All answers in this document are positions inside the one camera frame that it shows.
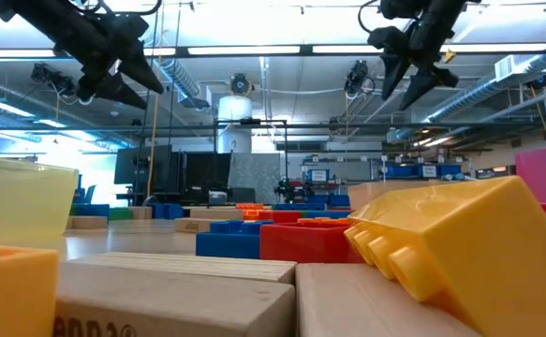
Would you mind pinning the blue storage bins shelf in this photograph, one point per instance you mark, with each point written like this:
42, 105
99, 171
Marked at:
399, 171

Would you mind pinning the wooden block with Jenga print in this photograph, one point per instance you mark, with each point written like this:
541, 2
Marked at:
169, 304

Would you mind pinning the grey panel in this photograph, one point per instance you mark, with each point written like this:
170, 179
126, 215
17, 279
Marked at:
254, 178

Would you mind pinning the white cylindrical tank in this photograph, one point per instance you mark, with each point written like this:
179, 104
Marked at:
234, 112

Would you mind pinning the black ceiling-hung device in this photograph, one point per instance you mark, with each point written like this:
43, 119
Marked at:
50, 77
537, 83
240, 85
358, 75

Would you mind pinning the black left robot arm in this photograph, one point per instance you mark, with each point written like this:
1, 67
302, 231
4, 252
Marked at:
33, 21

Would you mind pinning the blue long brick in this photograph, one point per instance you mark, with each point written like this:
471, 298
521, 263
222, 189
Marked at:
300, 206

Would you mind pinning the green long brick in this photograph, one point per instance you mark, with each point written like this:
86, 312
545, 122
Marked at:
120, 214

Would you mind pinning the silver spiral duct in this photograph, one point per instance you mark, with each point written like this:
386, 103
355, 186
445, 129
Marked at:
478, 91
183, 82

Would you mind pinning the black monitor panels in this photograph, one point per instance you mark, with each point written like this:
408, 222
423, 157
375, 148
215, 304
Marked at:
197, 178

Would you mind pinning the yellow long brick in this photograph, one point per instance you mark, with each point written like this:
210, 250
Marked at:
478, 243

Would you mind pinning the blue small brick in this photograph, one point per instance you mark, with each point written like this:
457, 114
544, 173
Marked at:
338, 201
324, 214
157, 211
87, 209
228, 245
174, 211

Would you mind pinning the light orange small brick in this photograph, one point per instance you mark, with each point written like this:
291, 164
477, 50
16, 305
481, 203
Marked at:
10, 295

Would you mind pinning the orange long brick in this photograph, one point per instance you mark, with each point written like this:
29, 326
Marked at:
256, 214
324, 221

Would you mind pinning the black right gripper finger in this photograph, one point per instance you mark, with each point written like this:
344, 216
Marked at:
394, 68
422, 82

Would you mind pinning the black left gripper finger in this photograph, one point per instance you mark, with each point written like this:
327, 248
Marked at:
141, 70
118, 91

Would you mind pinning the white air vent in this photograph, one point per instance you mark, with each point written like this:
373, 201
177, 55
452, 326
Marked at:
525, 68

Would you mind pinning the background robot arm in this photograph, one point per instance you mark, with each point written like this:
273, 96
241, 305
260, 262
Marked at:
284, 189

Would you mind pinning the orange translucent bin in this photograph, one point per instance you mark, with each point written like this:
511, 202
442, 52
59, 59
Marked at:
371, 196

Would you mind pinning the dark red small brick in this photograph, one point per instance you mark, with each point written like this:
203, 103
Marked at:
300, 243

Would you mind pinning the black beam with light strips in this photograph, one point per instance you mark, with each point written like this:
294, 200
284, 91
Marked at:
244, 49

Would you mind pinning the yellow translucent bin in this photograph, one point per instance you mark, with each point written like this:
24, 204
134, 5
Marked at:
19, 201

